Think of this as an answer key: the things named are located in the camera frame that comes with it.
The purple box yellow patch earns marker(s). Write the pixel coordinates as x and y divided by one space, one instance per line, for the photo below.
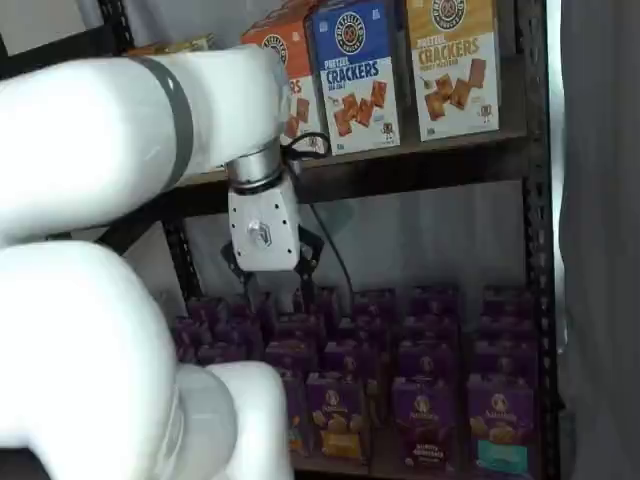
337 420

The orange yellow snack box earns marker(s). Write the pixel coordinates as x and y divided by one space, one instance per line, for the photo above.
160 48

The orange pretzel crackers box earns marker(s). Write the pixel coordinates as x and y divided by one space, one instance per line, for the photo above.
302 112
285 12

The purple box orange patch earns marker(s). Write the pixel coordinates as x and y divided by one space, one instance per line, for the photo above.
299 415

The white box black leaf print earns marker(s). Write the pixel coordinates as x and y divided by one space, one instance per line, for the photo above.
204 42

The grey curtain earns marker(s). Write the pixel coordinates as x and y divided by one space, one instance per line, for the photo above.
600 250

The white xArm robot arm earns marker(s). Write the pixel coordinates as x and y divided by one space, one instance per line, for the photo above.
100 130

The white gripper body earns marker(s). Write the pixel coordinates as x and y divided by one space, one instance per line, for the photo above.
262 230

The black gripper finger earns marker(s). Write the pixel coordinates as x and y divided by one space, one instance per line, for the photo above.
253 287
306 287

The purple box teal patch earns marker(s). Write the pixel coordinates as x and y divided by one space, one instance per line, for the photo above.
502 425

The blue pretzel crackers box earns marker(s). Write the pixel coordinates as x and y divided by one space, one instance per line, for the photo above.
360 75

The yellow pretzel crackers box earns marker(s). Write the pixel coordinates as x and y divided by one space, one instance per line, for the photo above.
450 75

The purple box brown patch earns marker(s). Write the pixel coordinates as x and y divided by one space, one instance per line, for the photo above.
425 425

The brown wooden shelf board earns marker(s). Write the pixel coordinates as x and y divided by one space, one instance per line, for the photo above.
340 465
450 145

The black metal shelving rack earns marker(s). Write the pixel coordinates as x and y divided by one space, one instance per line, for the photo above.
537 250

